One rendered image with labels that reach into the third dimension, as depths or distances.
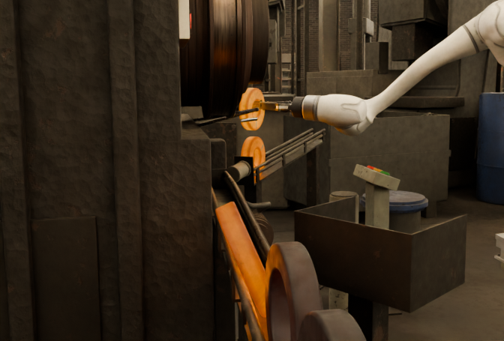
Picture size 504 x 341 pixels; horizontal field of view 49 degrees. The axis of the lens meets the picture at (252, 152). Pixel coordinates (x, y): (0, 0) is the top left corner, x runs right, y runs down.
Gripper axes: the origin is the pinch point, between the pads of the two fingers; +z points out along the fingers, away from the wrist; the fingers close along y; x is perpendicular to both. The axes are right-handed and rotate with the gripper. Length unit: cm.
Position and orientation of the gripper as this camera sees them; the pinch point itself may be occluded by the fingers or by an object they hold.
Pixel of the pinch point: (253, 104)
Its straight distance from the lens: 205.3
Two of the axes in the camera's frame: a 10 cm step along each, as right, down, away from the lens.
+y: 4.4, -1.1, 8.9
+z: -9.0, -0.9, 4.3
